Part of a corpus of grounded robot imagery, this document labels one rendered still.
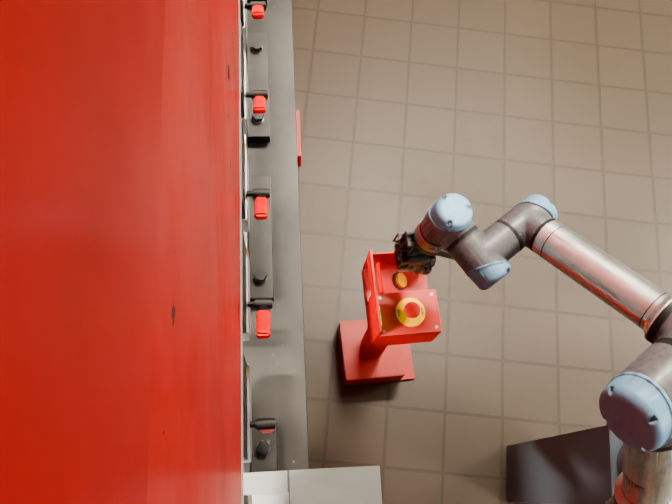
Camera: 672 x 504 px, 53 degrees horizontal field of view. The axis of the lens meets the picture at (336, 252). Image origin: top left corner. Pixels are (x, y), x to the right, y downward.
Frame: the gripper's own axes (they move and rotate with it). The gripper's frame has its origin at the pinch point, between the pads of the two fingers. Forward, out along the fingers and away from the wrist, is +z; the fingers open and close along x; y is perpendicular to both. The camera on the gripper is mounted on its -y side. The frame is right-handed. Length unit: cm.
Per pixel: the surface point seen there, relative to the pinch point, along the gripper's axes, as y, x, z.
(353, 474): 22, 46, -14
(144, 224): 50, 39, -130
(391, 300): 4.9, 6.5, 6.4
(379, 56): -24, -117, 83
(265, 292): 35.9, 5.7, -3.3
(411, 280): -3.0, -0.3, 13.3
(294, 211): 27.7, -14.3, -0.8
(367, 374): -2, 14, 72
